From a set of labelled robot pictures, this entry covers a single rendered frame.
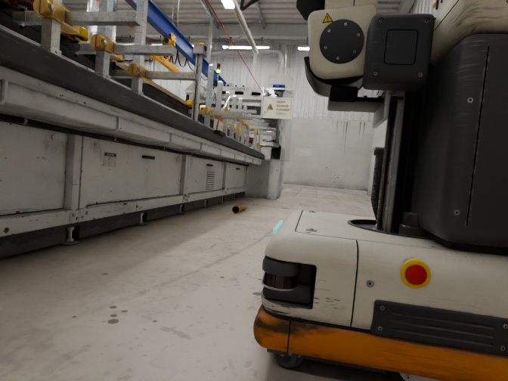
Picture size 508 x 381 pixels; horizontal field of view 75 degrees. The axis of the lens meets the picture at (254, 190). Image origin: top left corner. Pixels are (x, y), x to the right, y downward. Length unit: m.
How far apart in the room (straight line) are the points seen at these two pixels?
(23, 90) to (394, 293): 1.09
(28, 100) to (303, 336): 0.99
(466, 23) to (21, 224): 1.44
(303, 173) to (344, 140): 1.76
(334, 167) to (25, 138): 10.60
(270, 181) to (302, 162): 6.35
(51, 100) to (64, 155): 0.44
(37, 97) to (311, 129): 10.76
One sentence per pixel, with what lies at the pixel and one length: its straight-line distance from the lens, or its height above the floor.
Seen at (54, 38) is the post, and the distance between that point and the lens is 1.26.
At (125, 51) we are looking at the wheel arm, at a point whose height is 0.82.
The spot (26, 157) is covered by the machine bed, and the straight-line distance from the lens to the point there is 1.51.
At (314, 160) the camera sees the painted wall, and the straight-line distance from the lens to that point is 11.52.
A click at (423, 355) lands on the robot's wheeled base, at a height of 0.10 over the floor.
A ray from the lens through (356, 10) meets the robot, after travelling 0.92.
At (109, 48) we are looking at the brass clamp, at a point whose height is 0.82.
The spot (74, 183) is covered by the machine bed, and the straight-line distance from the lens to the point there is 1.65.
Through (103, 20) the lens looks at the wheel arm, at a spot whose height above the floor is 0.82.
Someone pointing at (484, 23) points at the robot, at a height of 0.70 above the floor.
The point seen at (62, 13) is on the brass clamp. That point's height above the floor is 0.83.
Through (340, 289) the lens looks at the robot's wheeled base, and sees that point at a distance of 0.66.
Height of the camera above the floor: 0.40
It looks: 3 degrees down
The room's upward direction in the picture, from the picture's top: 5 degrees clockwise
